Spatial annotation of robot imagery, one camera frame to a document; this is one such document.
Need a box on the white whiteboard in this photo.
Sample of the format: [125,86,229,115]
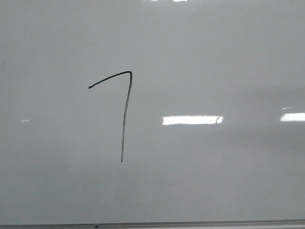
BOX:
[0,0,305,229]

